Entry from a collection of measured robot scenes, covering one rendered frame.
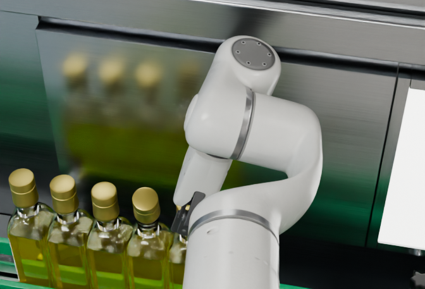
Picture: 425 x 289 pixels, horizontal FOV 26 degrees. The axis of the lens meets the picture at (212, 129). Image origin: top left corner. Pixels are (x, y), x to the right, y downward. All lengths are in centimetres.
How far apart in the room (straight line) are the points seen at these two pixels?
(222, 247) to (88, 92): 53
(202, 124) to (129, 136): 39
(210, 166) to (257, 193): 23
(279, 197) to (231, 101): 13
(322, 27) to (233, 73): 19
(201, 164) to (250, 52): 15
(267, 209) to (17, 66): 59
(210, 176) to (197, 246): 28
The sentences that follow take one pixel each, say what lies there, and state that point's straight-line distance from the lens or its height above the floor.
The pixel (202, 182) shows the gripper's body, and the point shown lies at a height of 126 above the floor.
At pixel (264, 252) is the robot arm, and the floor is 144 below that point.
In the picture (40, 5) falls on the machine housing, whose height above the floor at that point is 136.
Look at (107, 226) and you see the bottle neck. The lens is 126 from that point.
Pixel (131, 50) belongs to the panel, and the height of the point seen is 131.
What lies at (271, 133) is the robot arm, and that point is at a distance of 94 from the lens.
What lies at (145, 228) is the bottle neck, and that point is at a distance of 124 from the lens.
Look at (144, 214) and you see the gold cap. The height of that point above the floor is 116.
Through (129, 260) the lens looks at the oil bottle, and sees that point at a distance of 128.
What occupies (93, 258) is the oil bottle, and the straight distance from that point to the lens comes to 130.
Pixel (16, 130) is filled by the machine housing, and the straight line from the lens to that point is 143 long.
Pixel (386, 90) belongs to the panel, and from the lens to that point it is 117.
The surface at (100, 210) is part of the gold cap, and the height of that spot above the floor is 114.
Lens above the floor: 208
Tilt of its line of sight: 45 degrees down
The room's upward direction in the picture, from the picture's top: straight up
